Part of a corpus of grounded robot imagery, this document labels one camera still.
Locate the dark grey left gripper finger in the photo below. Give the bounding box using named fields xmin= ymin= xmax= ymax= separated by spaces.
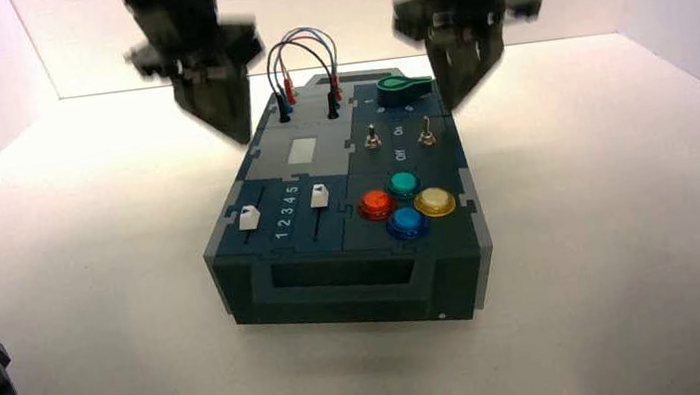
xmin=209 ymin=68 xmax=259 ymax=149
xmin=171 ymin=72 xmax=222 ymax=136

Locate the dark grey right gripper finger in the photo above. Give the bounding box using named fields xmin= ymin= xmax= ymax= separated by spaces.
xmin=425 ymin=38 xmax=472 ymax=115
xmin=462 ymin=33 xmax=510 ymax=97

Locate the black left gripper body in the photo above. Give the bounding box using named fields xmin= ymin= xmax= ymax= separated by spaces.
xmin=118 ymin=0 xmax=281 ymax=90

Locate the dark blue grey control box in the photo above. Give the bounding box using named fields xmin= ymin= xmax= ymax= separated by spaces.
xmin=182 ymin=54 xmax=504 ymax=353

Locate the green rotary knob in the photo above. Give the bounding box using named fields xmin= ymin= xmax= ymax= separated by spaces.
xmin=374 ymin=69 xmax=438 ymax=109

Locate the white slider cap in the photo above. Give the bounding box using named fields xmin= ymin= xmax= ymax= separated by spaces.
xmin=307 ymin=183 xmax=332 ymax=212
xmin=235 ymin=202 xmax=264 ymax=233

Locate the green round push button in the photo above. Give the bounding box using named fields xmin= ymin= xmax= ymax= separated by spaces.
xmin=383 ymin=168 xmax=423 ymax=202

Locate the yellow round push button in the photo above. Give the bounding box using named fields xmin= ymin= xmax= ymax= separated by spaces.
xmin=411 ymin=184 xmax=460 ymax=222

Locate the orange round push button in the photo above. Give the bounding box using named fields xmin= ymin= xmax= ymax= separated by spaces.
xmin=354 ymin=187 xmax=400 ymax=225

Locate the blue round push button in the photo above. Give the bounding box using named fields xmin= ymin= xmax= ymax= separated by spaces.
xmin=383 ymin=204 xmax=433 ymax=244

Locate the black jumper cable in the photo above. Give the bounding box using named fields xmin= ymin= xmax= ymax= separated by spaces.
xmin=262 ymin=33 xmax=345 ymax=128

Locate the blue jumper cable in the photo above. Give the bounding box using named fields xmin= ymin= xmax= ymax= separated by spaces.
xmin=267 ymin=22 xmax=346 ymax=117

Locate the red jumper cable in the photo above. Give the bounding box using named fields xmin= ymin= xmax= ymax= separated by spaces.
xmin=272 ymin=28 xmax=347 ymax=109

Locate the metal toggle switch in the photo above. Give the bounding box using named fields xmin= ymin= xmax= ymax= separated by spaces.
xmin=415 ymin=114 xmax=439 ymax=150
xmin=361 ymin=121 xmax=384 ymax=152

